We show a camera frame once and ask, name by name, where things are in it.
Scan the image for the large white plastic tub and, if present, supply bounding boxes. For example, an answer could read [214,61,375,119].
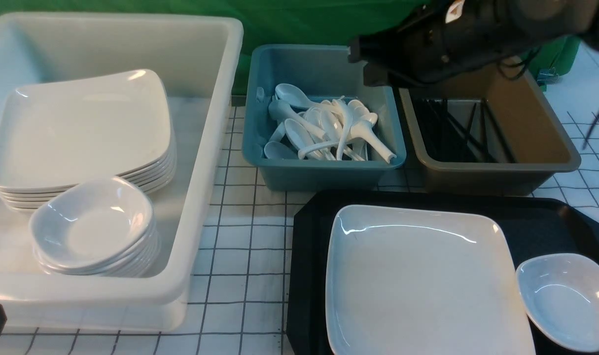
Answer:
[0,12,244,333]

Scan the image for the green cloth backdrop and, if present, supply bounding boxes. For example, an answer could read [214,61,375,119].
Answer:
[0,0,582,95]

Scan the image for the white ceramic soup spoon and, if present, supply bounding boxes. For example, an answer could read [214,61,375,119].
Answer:
[268,100,325,139]

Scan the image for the brown plastic chopstick bin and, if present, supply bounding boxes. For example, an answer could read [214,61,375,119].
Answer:
[398,64,581,196]

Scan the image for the small white sauce bowl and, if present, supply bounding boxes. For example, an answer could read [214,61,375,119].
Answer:
[516,252,599,354]

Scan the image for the metal binder clip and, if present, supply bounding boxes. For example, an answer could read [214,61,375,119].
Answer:
[536,68,561,87]

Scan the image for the large white square plate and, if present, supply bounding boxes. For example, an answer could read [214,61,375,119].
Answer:
[325,205,536,355]

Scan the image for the stack of white small bowls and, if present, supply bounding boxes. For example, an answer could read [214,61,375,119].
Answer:
[29,176,161,277]

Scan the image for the pile of white spoons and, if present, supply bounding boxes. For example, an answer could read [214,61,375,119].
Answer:
[263,83,397,164]

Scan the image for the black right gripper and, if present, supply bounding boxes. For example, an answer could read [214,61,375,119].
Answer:
[348,10,458,88]

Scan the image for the black chopsticks in bin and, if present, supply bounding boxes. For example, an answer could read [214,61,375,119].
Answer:
[412,98,517,164]

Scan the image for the stack of white square plates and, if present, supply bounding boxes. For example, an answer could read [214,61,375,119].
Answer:
[0,69,177,211]

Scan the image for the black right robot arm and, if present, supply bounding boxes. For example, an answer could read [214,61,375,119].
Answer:
[348,0,599,88]

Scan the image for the teal plastic spoon bin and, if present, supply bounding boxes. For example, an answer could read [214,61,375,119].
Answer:
[243,43,407,192]

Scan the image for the black plastic serving tray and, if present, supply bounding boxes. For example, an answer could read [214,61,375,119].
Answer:
[285,190,599,355]

